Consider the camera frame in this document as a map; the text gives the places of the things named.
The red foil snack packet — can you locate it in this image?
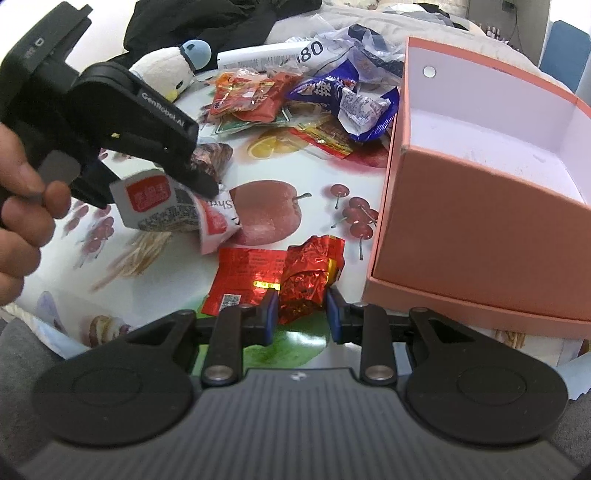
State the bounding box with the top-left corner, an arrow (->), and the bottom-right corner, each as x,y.
201,235 -> 346,324

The white red snack packet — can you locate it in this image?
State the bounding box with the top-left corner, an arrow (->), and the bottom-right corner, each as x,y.
110,169 -> 242,255

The red yellow snack bag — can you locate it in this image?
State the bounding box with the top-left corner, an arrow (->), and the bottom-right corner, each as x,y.
208,68 -> 303,124

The blue white wrapper bag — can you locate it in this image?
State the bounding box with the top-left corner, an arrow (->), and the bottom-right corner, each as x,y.
337,87 -> 400,143

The blue snack bag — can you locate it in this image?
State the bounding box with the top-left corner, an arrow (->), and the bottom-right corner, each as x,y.
286,60 -> 360,117

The grey brown snack packet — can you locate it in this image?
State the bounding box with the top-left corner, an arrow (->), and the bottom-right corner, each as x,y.
189,142 -> 233,183

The person left hand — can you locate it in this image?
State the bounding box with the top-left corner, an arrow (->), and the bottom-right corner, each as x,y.
0,126 -> 71,305

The penguin plush toy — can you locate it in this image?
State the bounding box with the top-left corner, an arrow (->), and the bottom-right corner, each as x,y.
129,39 -> 211,102

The food print tablecloth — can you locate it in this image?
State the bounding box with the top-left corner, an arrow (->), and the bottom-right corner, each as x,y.
13,27 -> 591,402

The black clothing pile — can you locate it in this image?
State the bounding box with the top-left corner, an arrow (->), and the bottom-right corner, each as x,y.
112,0 -> 322,70

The green snack packet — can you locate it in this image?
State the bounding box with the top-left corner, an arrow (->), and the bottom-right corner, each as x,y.
214,108 -> 291,136

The pink cardboard box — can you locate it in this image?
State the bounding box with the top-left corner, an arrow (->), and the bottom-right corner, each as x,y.
363,38 -> 590,339

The white cylindrical bottle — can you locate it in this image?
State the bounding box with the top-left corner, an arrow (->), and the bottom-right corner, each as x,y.
217,40 -> 308,72

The clear plastic bag with 80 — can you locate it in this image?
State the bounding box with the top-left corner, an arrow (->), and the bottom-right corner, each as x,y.
291,24 -> 405,86

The blue chair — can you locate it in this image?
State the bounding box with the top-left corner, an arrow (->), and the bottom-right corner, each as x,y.
539,20 -> 590,93

